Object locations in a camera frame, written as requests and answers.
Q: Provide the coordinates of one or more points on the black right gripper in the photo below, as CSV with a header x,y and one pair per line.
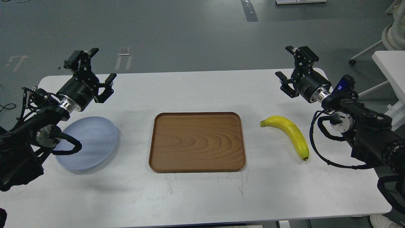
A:
x,y
307,83

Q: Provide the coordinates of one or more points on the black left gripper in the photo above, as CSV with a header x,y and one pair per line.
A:
x,y
84,86

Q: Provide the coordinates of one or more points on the yellow banana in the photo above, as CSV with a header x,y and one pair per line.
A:
x,y
292,131

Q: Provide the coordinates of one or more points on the light blue plate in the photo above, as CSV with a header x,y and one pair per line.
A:
x,y
98,136

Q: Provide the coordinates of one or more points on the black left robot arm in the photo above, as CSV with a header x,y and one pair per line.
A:
x,y
35,136

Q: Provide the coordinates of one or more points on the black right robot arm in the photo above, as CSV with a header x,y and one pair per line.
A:
x,y
343,118

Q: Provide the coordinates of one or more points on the white side table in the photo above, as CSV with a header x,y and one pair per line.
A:
x,y
392,65

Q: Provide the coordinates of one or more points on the white chair base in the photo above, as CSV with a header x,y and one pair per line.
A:
x,y
393,36

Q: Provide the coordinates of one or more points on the brown wooden tray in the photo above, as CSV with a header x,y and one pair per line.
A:
x,y
197,142

